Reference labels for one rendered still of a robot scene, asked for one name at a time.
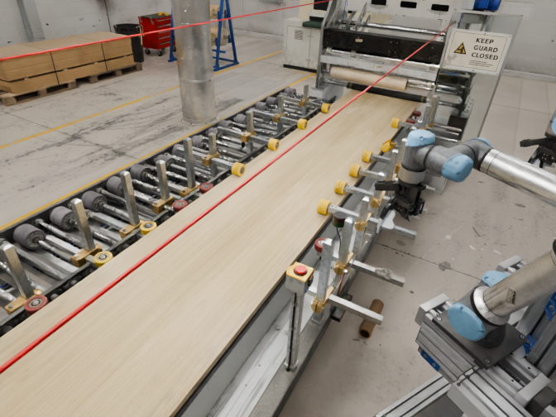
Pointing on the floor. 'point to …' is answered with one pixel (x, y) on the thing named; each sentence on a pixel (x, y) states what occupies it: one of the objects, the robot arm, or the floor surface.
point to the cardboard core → (370, 321)
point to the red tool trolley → (150, 22)
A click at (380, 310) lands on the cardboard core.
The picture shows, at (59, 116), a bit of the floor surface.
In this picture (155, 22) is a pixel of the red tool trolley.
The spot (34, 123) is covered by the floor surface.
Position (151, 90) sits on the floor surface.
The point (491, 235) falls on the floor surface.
